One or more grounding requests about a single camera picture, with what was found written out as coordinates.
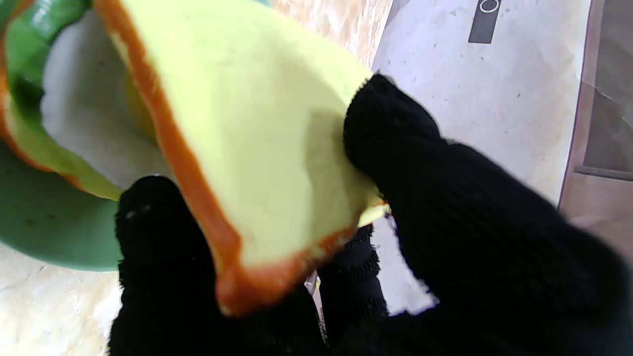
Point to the green round plate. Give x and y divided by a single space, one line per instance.
49 227

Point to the toy fried egg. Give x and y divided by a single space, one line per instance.
84 109

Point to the black panel with white rings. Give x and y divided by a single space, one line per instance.
484 22

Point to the green toy lettuce leaf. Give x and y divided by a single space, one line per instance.
34 44

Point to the toy bread slice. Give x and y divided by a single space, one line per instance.
44 153
257 123

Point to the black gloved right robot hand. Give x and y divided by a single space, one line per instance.
494 257

